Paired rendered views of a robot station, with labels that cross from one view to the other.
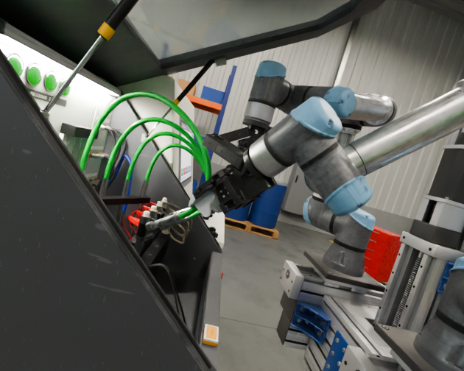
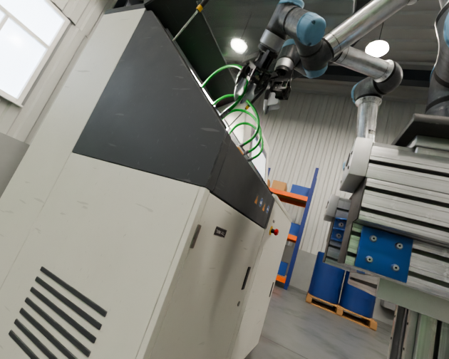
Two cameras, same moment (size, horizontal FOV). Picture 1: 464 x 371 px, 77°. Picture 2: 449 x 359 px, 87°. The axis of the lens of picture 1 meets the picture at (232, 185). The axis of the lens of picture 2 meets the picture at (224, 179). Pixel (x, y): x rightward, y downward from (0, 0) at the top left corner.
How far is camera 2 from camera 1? 75 cm
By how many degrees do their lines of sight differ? 35
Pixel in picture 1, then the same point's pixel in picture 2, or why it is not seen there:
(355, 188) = (309, 15)
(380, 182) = not seen: outside the picture
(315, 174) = (288, 22)
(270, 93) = (288, 52)
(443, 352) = not seen: hidden behind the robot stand
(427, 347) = not seen: hidden behind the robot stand
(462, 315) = (436, 93)
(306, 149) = (282, 13)
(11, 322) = (137, 112)
